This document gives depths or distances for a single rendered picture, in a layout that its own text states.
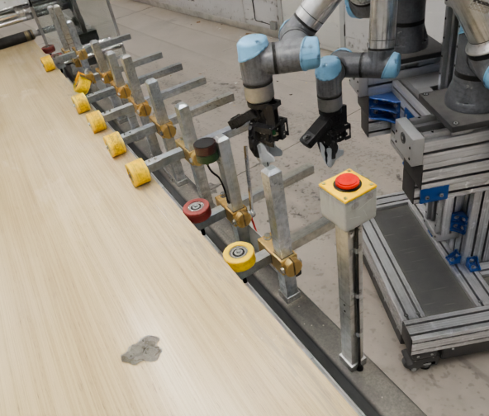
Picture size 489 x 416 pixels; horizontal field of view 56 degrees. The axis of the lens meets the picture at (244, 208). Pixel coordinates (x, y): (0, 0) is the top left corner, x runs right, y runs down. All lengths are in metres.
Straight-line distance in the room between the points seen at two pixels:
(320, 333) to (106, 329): 0.53
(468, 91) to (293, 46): 0.51
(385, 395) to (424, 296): 0.89
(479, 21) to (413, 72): 0.70
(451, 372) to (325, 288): 0.64
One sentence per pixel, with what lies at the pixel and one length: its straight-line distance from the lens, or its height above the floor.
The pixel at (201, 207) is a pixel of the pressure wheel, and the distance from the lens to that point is 1.34.
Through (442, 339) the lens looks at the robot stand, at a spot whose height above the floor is 0.20.
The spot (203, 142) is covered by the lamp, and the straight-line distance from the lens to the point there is 1.22.
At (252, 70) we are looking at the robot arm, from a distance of 1.14.
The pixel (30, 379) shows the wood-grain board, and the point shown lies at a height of 0.90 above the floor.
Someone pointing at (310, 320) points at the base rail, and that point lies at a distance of 1.26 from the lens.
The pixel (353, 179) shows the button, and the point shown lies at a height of 1.23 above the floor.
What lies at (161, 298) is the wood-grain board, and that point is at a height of 0.90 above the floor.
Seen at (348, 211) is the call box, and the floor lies 1.20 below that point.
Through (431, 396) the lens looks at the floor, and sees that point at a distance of 1.97.
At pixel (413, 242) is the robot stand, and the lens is 2.19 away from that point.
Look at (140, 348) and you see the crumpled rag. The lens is 1.03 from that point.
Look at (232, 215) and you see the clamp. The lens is 1.35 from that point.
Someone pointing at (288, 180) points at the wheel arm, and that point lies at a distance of 1.47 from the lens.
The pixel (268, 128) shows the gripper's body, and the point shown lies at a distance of 1.20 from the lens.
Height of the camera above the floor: 1.69
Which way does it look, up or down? 37 degrees down
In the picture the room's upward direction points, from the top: 12 degrees counter-clockwise
